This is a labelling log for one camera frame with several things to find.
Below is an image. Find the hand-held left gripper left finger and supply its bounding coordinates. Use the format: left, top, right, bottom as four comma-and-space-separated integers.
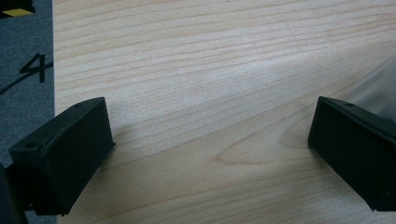
8, 96, 117, 217

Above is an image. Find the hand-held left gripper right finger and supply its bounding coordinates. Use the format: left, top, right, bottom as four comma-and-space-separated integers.
307, 95, 396, 213

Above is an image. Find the black and yellow object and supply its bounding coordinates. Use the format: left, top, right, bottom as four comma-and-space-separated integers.
0, 0, 36, 19

